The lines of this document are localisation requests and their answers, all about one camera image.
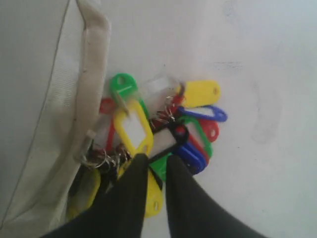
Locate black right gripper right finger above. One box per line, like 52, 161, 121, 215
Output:
165, 155, 263, 238

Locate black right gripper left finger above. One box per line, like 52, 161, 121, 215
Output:
44, 154, 148, 238

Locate colourful key tag bunch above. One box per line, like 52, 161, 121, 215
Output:
66, 73, 227, 220

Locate beige duffel bag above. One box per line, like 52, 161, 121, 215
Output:
0, 0, 111, 238

